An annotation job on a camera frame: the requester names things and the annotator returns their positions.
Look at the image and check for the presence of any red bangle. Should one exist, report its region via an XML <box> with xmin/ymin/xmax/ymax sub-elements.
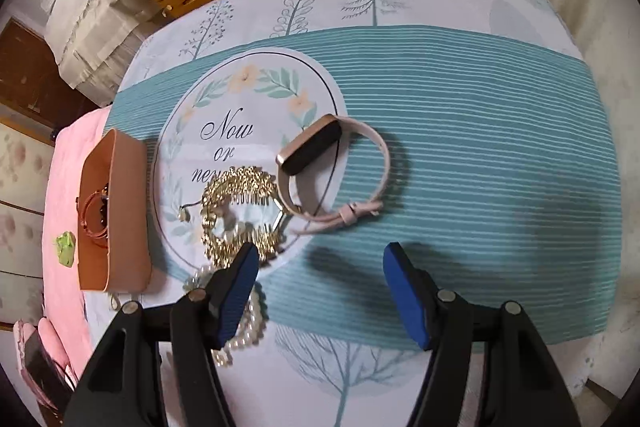
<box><xmin>79</xmin><ymin>189</ymin><xmax>110</xmax><ymax>249</ymax></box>

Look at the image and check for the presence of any pink storage box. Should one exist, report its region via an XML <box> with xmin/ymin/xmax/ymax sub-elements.
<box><xmin>76</xmin><ymin>129</ymin><xmax>153</xmax><ymax>294</ymax></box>

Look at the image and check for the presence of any pink strap watch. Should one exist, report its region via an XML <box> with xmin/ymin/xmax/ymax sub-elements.
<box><xmin>276</xmin><ymin>114</ymin><xmax>391</xmax><ymax>235</ymax></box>

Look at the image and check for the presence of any phone in pink case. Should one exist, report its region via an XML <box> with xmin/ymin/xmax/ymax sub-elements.
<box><xmin>14</xmin><ymin>318</ymin><xmax>78</xmax><ymax>408</ymax></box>

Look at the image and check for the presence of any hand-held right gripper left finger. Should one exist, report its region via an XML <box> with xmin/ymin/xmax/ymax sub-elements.
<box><xmin>62</xmin><ymin>243</ymin><xmax>261</xmax><ymax>427</ymax></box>

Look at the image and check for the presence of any pearl bracelet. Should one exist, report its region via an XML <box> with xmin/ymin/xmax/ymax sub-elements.
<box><xmin>182</xmin><ymin>263</ymin><xmax>268</xmax><ymax>368</ymax></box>

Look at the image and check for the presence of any gold hair comb clip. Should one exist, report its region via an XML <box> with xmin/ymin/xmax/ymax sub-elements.
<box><xmin>200</xmin><ymin>166</ymin><xmax>291</xmax><ymax>268</ymax></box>

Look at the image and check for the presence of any small green object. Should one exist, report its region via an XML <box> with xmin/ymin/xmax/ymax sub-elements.
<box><xmin>55</xmin><ymin>232</ymin><xmax>77</xmax><ymax>267</ymax></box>

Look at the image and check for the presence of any pink quilted blanket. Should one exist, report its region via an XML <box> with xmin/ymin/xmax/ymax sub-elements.
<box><xmin>42</xmin><ymin>109</ymin><xmax>116</xmax><ymax>388</ymax></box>

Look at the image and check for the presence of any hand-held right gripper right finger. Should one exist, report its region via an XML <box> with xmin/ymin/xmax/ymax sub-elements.
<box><xmin>382</xmin><ymin>242</ymin><xmax>583</xmax><ymax>427</ymax></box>

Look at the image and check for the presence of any white ruffled cloth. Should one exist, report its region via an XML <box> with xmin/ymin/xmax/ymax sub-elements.
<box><xmin>42</xmin><ymin>0</ymin><xmax>161</xmax><ymax>92</ymax></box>

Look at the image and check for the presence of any tree print tablecloth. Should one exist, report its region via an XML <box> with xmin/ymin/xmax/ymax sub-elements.
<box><xmin>82</xmin><ymin>0</ymin><xmax>623</xmax><ymax>427</ymax></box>

